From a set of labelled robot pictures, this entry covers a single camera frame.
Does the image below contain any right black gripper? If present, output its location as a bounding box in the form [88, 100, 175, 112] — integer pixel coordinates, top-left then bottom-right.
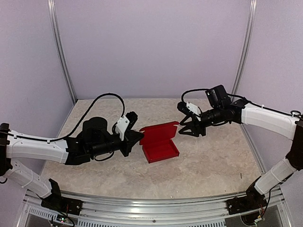
[179, 105, 224, 137]

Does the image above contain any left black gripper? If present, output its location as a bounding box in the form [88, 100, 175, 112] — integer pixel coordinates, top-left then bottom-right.
[90, 130, 144, 157]

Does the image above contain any red paper box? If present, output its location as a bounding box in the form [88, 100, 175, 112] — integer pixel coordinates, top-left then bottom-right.
[139, 121, 179, 164]

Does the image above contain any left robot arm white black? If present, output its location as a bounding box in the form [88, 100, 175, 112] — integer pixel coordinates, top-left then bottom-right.
[0, 116, 144, 210]

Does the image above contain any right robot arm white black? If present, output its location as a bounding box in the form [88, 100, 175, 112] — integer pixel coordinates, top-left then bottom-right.
[177, 85, 303, 210]

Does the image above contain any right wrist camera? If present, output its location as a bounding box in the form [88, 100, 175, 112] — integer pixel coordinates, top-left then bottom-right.
[177, 102, 202, 117]

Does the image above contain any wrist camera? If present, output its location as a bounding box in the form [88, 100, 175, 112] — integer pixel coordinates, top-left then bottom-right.
[114, 111, 138, 141]
[177, 102, 202, 117]

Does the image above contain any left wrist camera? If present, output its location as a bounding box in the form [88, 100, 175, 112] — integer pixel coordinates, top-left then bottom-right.
[114, 111, 138, 141]

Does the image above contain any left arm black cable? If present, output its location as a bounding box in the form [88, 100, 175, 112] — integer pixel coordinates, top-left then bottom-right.
[0, 93, 125, 161]

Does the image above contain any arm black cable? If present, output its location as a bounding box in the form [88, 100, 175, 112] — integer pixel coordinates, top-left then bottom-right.
[180, 87, 303, 213]
[0, 93, 125, 161]

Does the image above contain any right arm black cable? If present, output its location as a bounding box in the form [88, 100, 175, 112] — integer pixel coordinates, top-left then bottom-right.
[180, 87, 303, 213]

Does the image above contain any front aluminium rail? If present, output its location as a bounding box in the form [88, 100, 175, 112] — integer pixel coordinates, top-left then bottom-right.
[15, 187, 294, 227]

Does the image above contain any right aluminium frame post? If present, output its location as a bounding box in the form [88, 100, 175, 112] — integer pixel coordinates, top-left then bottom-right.
[231, 0, 258, 95]

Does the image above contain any aluminium frame post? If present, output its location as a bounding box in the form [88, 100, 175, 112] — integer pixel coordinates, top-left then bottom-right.
[231, 0, 258, 95]
[47, 0, 78, 105]

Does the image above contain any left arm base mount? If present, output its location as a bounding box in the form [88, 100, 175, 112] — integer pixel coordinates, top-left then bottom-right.
[41, 197, 83, 216]

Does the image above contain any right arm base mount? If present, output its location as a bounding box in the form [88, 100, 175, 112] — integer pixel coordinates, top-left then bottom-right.
[226, 196, 267, 215]

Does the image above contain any left aluminium frame post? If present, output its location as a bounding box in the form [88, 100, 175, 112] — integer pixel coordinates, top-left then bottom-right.
[47, 0, 78, 105]

